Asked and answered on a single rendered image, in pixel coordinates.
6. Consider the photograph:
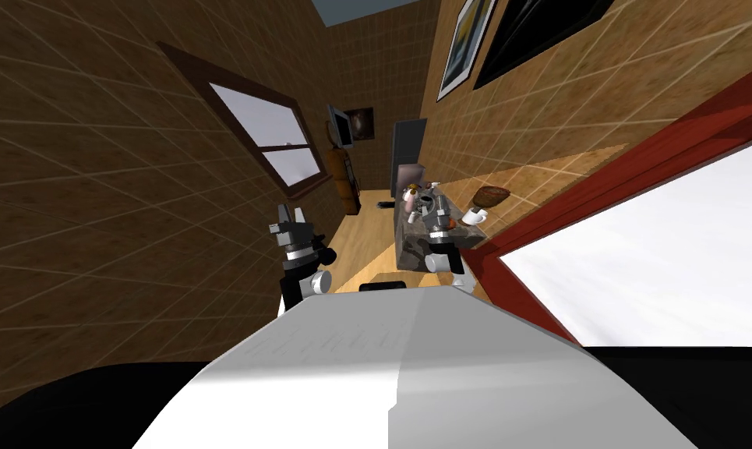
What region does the dark marble table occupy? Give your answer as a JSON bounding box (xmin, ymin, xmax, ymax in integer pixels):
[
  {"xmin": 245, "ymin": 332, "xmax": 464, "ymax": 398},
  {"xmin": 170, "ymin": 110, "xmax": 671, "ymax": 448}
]
[{"xmin": 394, "ymin": 186, "xmax": 487, "ymax": 273}]

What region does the black framed picture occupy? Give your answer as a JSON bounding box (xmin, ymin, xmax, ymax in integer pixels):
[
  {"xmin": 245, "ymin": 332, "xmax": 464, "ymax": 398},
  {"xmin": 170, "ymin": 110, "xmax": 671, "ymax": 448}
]
[{"xmin": 471, "ymin": 0, "xmax": 616, "ymax": 92}]

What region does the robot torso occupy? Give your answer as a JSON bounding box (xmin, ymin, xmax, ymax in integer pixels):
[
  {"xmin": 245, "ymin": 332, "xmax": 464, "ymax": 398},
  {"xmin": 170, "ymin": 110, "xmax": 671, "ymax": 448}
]
[{"xmin": 132, "ymin": 281, "xmax": 701, "ymax": 449}]

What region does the red framed window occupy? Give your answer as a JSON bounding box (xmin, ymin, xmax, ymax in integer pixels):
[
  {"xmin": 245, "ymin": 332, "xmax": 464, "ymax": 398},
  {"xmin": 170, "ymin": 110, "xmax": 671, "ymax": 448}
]
[{"xmin": 459, "ymin": 58, "xmax": 752, "ymax": 348}]

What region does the brown framed window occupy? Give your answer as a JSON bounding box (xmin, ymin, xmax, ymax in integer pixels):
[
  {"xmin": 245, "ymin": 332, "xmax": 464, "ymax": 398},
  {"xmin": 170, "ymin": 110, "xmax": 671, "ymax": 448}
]
[{"xmin": 156, "ymin": 40, "xmax": 334, "ymax": 202}]

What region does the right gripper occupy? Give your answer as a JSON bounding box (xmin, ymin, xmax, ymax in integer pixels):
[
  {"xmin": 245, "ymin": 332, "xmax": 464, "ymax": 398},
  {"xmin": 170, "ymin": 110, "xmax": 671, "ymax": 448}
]
[{"xmin": 419, "ymin": 193, "xmax": 457, "ymax": 235}]

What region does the white framed picture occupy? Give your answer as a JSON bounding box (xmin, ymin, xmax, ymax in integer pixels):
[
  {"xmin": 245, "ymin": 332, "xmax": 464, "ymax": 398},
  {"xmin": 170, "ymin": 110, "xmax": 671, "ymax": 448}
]
[{"xmin": 436, "ymin": 0, "xmax": 500, "ymax": 103}]

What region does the grey box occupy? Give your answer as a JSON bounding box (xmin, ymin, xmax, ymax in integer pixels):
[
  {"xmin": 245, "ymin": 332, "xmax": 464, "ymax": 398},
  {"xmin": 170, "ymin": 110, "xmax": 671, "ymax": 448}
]
[{"xmin": 397, "ymin": 163, "xmax": 429, "ymax": 189}]

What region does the grey refrigerator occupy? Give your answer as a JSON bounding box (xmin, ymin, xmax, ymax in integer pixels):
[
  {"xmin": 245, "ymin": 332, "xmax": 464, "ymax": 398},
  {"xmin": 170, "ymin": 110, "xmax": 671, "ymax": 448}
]
[{"xmin": 389, "ymin": 118, "xmax": 429, "ymax": 200}]

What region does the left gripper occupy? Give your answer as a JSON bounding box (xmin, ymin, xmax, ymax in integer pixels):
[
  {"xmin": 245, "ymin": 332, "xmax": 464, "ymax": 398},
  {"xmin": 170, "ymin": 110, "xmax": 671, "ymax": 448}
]
[{"xmin": 269, "ymin": 203, "xmax": 320, "ymax": 253}]

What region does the grey wall screen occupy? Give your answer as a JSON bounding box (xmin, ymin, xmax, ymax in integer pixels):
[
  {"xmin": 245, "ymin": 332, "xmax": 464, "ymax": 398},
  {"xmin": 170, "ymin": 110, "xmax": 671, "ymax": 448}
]
[{"xmin": 325, "ymin": 104, "xmax": 355, "ymax": 150}]

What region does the brown woven basket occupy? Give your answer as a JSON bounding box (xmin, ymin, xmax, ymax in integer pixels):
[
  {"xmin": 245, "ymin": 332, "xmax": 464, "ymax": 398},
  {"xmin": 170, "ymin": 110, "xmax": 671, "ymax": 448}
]
[{"xmin": 471, "ymin": 185, "xmax": 511, "ymax": 210}]

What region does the small dark picture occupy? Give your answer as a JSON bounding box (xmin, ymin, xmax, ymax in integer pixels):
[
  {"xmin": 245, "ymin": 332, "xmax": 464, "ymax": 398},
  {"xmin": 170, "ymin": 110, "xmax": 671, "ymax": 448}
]
[{"xmin": 343, "ymin": 106, "xmax": 376, "ymax": 142}]

